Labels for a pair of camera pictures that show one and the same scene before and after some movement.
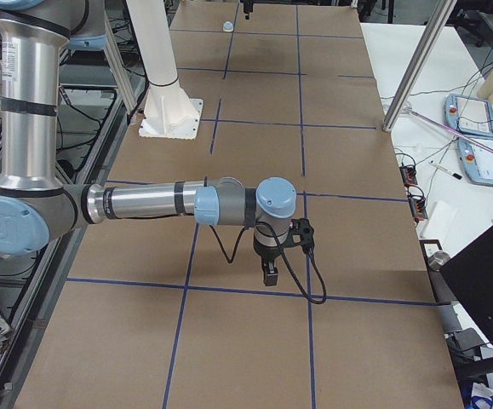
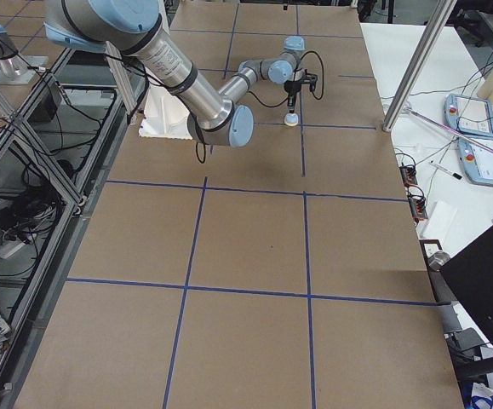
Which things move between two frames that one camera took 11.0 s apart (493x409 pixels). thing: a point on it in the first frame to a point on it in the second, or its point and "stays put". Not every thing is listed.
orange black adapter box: (409, 175) stays put
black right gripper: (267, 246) to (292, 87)
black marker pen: (446, 169) stays put
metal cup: (437, 260) stays put
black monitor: (484, 274) stays put
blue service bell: (227, 26) to (291, 119)
